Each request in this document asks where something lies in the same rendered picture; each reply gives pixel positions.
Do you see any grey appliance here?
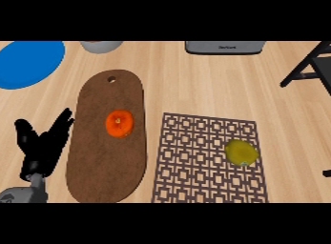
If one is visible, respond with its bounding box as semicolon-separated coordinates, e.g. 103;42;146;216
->
183;40;267;56

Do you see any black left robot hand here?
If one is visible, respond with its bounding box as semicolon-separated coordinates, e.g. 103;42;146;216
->
13;107;75;179

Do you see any orange round fruit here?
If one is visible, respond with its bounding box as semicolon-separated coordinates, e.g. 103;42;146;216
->
105;110;136;139

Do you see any brown wooden cutting board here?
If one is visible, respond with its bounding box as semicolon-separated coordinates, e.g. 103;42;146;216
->
65;69;148;204

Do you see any grey bowl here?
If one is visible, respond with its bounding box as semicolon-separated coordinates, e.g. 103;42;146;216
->
78;40;124;54

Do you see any blue plate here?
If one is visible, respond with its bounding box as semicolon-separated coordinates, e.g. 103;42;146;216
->
0;40;66;91

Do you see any yellow-green cupcake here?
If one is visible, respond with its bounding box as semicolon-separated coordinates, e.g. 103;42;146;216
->
225;138;260;167

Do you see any brown patterned placemat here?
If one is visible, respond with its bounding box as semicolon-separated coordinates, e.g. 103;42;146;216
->
151;112;269;204

